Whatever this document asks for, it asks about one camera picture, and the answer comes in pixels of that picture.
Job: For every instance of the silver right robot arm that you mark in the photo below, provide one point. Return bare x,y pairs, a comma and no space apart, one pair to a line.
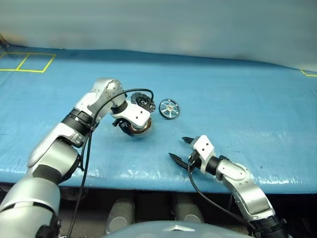
247,191

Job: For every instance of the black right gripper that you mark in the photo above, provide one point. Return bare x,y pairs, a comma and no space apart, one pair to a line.
194,160

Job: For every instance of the grey round motor lid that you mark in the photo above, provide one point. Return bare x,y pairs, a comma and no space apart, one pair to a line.
141,99

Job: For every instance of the silver spoked rotor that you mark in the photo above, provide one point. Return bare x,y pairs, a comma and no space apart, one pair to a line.
169,109

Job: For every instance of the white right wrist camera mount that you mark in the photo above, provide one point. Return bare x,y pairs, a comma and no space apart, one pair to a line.
204,148

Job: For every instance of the silver motor housing copper windings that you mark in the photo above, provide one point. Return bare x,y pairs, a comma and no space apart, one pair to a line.
142,130

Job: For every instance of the blue plastic table cover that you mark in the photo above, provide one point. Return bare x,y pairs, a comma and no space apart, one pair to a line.
223,104

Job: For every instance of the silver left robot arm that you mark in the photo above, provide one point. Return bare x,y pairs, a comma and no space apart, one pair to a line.
47,158

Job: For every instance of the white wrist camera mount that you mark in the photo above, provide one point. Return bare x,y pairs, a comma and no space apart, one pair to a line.
204,148
137,115

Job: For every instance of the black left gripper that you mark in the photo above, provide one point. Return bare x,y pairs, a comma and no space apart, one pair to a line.
121,124

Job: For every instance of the grey rounded robot leg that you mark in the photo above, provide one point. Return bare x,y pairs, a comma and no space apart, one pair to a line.
189,210
120,213

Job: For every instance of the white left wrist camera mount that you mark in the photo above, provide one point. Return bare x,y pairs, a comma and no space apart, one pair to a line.
137,115

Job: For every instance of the grey-blue robot torso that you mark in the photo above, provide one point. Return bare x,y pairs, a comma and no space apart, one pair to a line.
173,229

